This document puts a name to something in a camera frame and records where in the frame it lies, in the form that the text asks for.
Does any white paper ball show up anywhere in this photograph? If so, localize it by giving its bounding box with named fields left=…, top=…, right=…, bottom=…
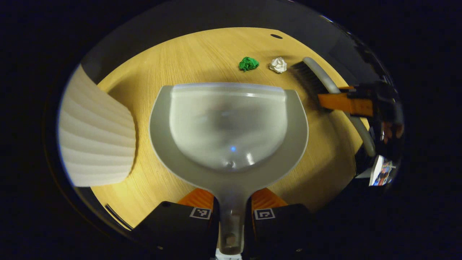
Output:
left=269, top=57, right=288, bottom=74

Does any small grey broom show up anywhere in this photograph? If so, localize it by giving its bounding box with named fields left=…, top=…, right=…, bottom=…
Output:
left=289, top=57, right=377, bottom=158

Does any colourful printed packet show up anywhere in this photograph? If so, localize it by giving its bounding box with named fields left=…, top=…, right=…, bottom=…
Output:
left=356, top=155, right=397, bottom=187

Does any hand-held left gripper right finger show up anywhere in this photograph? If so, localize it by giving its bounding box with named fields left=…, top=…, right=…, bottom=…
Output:
left=245, top=188, right=326, bottom=260

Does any white ribbed garbage bin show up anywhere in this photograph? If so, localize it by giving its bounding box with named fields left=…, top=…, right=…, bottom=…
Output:
left=58, top=65, right=137, bottom=187

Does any green paper ball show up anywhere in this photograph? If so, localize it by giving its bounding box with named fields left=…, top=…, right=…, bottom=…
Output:
left=238, top=56, right=260, bottom=72

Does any grey plastic dustpan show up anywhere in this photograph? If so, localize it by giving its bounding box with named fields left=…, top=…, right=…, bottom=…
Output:
left=149, top=82, right=310, bottom=256

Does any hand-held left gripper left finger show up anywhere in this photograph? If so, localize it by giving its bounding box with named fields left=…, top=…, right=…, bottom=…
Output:
left=132, top=188, right=221, bottom=259

